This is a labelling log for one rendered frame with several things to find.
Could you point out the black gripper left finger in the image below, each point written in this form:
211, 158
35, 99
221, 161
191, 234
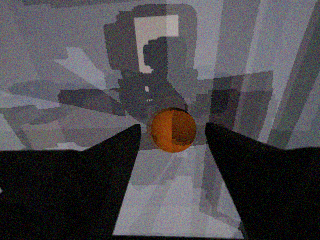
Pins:
98, 176

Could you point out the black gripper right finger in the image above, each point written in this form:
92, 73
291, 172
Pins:
266, 183

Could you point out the orange-brown ball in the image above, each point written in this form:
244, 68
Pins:
183, 129

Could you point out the translucent orange ball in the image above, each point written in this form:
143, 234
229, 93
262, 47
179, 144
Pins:
159, 130

